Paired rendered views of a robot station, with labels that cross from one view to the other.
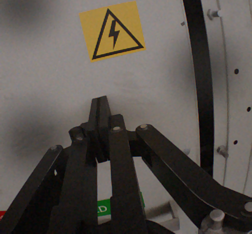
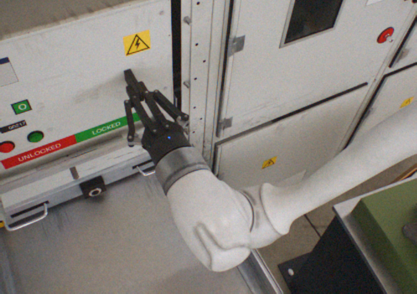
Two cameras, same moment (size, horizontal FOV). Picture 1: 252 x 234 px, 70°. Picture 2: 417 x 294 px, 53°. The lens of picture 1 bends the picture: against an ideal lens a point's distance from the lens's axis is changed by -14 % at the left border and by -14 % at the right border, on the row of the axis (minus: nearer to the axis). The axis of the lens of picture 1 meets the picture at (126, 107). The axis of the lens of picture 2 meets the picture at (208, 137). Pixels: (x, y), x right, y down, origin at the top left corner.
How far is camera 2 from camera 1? 73 cm
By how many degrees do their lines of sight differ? 39
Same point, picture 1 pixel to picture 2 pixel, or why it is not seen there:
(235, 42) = (198, 31)
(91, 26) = (127, 41)
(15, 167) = (71, 110)
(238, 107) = (197, 61)
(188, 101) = (167, 66)
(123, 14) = (143, 36)
